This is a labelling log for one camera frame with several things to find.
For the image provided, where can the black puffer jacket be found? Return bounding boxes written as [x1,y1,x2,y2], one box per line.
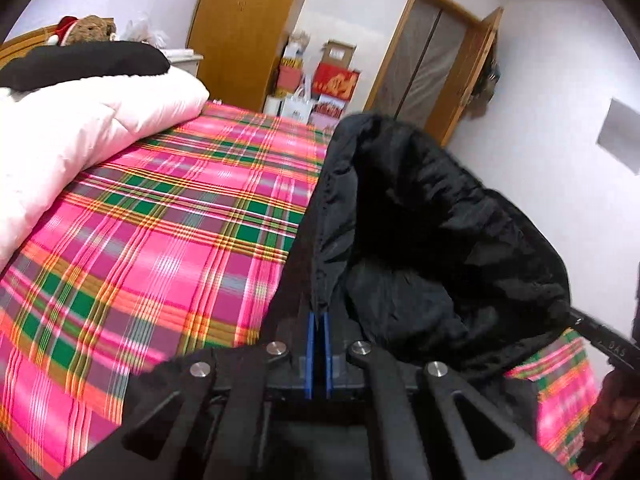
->
[259,113,570,434]

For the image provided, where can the person's right hand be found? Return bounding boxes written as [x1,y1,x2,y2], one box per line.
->
[581,366,640,461]

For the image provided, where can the pink plaid bed sheet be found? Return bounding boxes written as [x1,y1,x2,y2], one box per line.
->
[0,101,606,480]

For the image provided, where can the white shopping bag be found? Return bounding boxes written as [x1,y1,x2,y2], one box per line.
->
[280,75,317,124]

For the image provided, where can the red gift box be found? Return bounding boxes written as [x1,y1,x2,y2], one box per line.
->
[311,63,360,102]

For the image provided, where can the pink storage box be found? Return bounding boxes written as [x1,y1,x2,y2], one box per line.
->
[276,65,303,93]

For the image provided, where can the brown cardboard box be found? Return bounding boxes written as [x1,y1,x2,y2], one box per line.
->
[321,40,356,70]

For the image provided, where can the wooden wardrobe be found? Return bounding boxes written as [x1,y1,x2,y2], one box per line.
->
[188,0,305,112]

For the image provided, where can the white folded quilt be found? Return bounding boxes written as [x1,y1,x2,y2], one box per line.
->
[1,67,209,263]

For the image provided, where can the black pillow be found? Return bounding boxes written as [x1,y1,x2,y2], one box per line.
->
[1,41,170,92]

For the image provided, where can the brown teddy bear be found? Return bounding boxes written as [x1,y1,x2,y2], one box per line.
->
[46,15,117,47]

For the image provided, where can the wooden headboard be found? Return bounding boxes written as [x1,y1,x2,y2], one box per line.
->
[0,25,55,67]

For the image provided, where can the grey wall panel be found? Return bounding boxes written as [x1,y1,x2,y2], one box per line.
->
[597,99,640,174]

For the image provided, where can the wooden door frame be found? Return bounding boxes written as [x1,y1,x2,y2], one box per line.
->
[364,0,503,146]

